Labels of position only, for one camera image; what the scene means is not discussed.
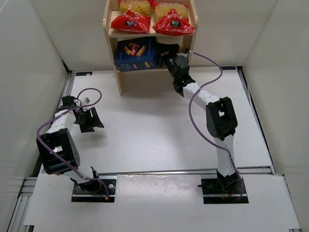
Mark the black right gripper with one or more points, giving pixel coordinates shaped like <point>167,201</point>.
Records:
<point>165,53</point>

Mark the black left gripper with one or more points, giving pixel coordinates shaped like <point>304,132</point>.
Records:
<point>87,118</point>

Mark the blue Barilla pasta box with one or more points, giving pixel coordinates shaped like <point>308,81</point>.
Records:
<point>136,54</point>

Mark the red fusilli pasta bag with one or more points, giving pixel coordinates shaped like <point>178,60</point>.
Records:
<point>171,18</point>

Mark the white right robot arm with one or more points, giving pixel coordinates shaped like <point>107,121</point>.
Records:
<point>221,120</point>

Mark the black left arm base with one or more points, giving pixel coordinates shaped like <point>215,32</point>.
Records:
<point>95,192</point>

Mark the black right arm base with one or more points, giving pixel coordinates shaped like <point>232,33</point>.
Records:
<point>215,192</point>

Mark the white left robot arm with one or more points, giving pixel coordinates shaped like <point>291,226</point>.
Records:
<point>57,149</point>

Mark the wooden shelf unit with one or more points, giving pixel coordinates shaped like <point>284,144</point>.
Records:
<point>113,36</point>

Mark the white foam board panel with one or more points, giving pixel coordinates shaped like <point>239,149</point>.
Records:
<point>174,203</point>

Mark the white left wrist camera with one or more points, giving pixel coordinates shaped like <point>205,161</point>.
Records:
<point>84,101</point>

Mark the aluminium frame rail right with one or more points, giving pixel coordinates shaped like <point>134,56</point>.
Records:
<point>256,116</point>

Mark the aluminium frame rail front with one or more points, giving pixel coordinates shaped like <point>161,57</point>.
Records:
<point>248,170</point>

